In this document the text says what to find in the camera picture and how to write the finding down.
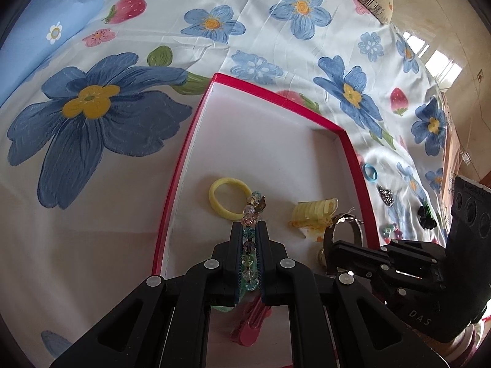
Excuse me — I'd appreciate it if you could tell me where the colourful bead string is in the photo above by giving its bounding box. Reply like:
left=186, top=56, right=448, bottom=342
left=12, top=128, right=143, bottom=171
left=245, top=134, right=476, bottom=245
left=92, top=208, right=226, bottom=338
left=380, top=222, right=403, bottom=240

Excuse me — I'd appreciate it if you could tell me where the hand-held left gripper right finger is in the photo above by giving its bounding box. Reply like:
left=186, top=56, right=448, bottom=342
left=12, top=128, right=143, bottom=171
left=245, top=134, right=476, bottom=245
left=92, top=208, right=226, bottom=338
left=256, top=221, right=449, bottom=368

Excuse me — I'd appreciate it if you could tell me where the yellow claw clip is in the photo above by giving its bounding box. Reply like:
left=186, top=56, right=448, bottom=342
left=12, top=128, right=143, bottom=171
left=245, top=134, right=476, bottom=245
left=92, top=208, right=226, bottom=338
left=288, top=196, right=340, bottom=242

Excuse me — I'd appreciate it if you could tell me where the silver glitter hair clip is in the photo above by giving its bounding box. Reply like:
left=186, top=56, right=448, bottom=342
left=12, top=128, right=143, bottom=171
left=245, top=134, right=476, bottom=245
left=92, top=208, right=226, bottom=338
left=377, top=186, right=394, bottom=208

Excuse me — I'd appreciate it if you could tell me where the floral printed blanket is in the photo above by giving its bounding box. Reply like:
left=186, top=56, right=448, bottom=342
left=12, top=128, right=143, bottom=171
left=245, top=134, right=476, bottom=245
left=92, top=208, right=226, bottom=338
left=0, top=0, right=461, bottom=368

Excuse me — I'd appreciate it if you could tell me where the pink hair clip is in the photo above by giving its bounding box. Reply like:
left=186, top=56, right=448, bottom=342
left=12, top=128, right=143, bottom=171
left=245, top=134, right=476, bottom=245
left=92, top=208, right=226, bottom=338
left=230, top=297, right=271, bottom=347

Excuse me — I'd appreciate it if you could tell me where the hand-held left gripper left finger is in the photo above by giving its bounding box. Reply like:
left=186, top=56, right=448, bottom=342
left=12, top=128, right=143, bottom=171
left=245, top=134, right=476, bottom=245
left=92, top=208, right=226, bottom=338
left=50, top=222, right=246, bottom=368

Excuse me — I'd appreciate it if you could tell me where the black scrunchie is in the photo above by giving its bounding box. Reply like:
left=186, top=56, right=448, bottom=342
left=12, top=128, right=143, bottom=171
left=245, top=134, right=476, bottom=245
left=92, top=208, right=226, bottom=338
left=417, top=205, right=438, bottom=228

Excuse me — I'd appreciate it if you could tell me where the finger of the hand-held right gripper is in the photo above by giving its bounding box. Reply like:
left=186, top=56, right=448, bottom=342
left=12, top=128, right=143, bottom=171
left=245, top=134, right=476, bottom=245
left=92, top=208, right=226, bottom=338
left=378, top=240, right=447, bottom=274
left=331, top=240, right=396, bottom=283

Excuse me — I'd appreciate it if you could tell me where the light blue pillow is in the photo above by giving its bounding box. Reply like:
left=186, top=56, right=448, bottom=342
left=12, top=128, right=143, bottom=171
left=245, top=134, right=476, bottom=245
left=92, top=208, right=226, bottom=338
left=0, top=0, right=106, bottom=104

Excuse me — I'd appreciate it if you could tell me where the crystal beaded bracelet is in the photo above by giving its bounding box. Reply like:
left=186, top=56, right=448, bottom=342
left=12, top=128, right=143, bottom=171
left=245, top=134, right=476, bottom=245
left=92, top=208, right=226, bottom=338
left=240, top=191, right=267, bottom=292

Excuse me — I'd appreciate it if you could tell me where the red shallow box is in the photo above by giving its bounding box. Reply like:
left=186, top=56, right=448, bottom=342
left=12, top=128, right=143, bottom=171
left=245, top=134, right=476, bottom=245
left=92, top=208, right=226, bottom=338
left=151, top=72, right=378, bottom=368

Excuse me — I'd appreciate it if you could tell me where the yellow hair tie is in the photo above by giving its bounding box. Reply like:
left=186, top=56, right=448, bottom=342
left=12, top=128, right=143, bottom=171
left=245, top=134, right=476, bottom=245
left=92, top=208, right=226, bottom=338
left=209, top=177, right=254, bottom=221

